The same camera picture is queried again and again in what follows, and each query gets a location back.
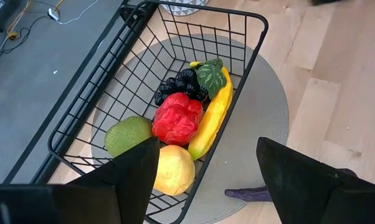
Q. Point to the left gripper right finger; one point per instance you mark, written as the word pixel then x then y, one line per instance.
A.
pixel 293 180

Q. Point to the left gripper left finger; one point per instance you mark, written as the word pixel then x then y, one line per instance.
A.
pixel 137 180

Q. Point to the yellow round fruit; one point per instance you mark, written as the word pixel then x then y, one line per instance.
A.
pixel 173 171

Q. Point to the dark purple eggplant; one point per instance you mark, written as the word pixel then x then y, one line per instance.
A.
pixel 249 194

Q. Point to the green pear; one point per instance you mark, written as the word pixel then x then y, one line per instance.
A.
pixel 126 135

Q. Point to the red bell pepper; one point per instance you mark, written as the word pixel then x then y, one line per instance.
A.
pixel 176 119

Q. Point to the yellow banana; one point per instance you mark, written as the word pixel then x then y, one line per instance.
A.
pixel 214 118

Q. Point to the black grape bunch with leaf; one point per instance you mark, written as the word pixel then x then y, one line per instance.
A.
pixel 184 82

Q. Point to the succulent in white patterned pot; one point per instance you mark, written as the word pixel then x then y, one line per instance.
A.
pixel 184 7

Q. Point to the black table frame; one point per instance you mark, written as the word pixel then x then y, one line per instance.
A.
pixel 131 18

